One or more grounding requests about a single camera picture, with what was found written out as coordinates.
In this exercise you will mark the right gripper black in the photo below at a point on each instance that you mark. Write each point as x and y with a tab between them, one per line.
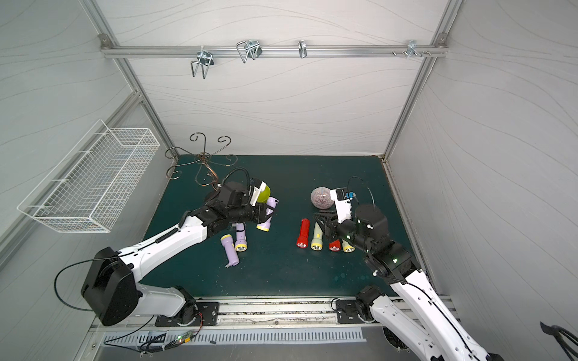
333	224

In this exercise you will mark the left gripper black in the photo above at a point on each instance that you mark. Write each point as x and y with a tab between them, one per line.
261	212

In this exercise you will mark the pale green flashlight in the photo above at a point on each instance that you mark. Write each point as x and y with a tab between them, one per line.
347	248
317	240

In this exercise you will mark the red flashlight horizontal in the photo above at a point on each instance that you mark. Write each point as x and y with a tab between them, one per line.
335	246

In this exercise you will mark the purple flashlight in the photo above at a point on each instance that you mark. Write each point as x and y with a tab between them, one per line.
271	205
230	250
241	243

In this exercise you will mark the red flashlight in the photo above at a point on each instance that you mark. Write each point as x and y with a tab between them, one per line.
303	238

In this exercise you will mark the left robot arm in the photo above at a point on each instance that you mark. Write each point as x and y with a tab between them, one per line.
113	288

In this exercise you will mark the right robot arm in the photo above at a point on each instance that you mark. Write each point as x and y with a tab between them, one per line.
433	332

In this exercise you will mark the lime green bowl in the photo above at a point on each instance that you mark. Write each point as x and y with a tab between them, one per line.
265	193

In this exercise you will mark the pink striped bowl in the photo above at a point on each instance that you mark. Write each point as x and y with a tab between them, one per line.
321	198

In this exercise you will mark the dark green table mat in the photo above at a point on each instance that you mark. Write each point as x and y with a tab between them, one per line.
273	265

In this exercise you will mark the left green-lit circuit board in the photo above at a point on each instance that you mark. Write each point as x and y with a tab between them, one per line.
185	338

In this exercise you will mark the metal double hook left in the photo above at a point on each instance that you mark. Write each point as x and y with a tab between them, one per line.
202	64

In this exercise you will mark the metal double hook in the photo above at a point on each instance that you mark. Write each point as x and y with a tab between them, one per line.
202	64
249	49

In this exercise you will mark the white vent strip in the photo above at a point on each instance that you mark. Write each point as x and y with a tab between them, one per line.
243	336

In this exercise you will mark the metal double hook middle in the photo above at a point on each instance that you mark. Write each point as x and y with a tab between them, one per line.
249	49

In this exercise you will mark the small metal hook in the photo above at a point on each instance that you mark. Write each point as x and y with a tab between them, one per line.
302	49

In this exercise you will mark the black object bottom right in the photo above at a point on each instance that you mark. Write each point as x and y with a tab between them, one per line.
565	339

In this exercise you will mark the copper wire jewelry stand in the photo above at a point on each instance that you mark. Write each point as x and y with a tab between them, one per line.
206	175

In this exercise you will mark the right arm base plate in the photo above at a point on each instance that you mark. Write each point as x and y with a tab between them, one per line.
350	311

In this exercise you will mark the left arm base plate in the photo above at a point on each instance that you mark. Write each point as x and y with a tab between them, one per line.
207	313

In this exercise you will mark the aluminium front rail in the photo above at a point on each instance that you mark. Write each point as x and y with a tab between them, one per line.
264	312

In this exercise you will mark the aluminium rail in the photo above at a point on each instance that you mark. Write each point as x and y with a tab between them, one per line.
264	312
269	51

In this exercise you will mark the white wire basket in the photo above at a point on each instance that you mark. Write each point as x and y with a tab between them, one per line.
87	190

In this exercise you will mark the metal hook bracket right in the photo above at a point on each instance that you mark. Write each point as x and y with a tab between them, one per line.
411	51

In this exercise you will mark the aluminium top rail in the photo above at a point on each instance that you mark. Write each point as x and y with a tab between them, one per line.
269	51

